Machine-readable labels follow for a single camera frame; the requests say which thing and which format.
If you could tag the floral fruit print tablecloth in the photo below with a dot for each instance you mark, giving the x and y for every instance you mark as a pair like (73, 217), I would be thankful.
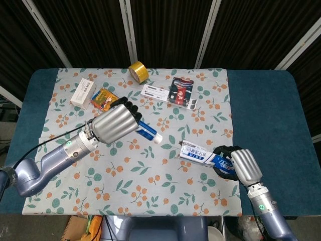
(140, 190)

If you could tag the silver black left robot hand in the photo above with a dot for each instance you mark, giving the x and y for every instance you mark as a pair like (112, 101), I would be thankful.
(113, 123)

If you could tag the dark pack with red label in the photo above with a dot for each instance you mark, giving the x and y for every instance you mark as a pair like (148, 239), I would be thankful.
(180, 91)

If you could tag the teal blue table cover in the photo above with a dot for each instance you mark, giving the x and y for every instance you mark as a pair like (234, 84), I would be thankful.
(276, 113)

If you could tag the blue grey right robot arm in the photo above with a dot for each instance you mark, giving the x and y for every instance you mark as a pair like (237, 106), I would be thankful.
(268, 211)

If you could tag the white bucket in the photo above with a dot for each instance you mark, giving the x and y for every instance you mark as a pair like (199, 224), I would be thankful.
(215, 233)

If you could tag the blue grey robot torso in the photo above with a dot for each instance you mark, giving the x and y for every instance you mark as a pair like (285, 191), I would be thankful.
(155, 229)

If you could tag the orange yellow blue carton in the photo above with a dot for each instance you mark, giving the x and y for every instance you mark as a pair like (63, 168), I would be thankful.
(100, 99)

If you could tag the blue white toothpaste box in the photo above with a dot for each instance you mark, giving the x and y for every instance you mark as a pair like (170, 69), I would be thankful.
(198, 153)

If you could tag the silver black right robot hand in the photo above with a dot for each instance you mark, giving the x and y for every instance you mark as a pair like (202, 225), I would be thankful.
(245, 165)

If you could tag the orange bag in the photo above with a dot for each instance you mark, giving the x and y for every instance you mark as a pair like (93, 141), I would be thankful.
(94, 227)

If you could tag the yellow packing tape roll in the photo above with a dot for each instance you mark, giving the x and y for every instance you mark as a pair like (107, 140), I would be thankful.
(140, 71)

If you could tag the white partition frame post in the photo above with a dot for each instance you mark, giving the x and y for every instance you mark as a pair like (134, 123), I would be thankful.
(10, 96)
(129, 32)
(46, 32)
(207, 32)
(301, 42)

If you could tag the blue white toothpaste tube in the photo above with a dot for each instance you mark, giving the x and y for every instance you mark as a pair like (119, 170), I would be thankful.
(148, 131)

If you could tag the white flat toothbrush pack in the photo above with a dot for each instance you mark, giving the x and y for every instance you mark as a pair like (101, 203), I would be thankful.
(154, 91)

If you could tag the small white carton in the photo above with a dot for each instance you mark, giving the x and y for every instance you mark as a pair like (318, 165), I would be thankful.
(82, 94)

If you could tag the blue grey left robot arm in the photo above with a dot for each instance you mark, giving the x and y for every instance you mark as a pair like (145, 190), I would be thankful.
(55, 160)

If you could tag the black bin with plastic bag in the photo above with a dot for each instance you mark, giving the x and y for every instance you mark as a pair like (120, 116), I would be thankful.
(247, 227)

